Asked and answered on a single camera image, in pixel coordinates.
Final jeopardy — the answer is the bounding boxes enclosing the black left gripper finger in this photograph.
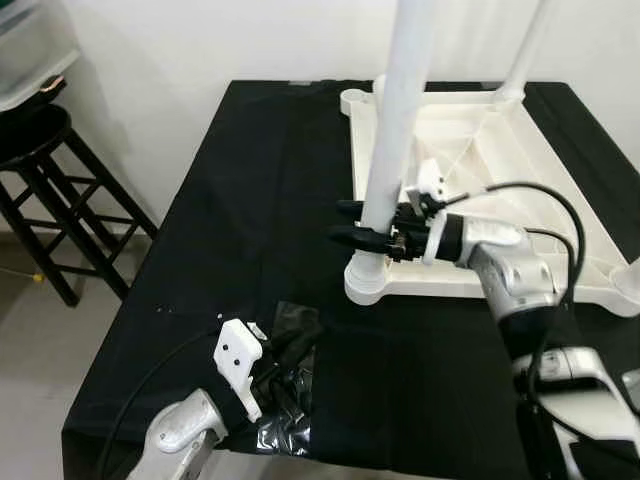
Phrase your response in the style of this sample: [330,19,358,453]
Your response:
[275,318,323,369]

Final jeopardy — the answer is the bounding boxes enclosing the white plastic children table top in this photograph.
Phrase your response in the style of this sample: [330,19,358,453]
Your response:
[340,85,640,320]

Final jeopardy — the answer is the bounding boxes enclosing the crumpled clear tape patch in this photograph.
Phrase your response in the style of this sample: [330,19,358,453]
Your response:
[250,300,324,454]

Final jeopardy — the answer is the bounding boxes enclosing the black round stool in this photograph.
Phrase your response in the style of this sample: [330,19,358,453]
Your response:
[0,105,160,307]

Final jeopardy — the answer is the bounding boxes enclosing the clear plastic food container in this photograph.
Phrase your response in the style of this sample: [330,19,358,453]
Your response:
[0,0,82,111]

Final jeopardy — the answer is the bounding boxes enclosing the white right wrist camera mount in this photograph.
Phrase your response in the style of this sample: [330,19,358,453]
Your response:
[404,158,471,267]

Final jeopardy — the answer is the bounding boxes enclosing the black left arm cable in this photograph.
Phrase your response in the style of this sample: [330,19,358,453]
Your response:
[95,328,228,480]

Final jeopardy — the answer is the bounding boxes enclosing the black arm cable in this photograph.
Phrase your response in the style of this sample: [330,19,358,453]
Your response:
[95,328,228,480]
[438,182,640,480]

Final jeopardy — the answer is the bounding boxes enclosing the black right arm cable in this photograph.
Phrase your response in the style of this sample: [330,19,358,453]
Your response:
[438,182,640,480]

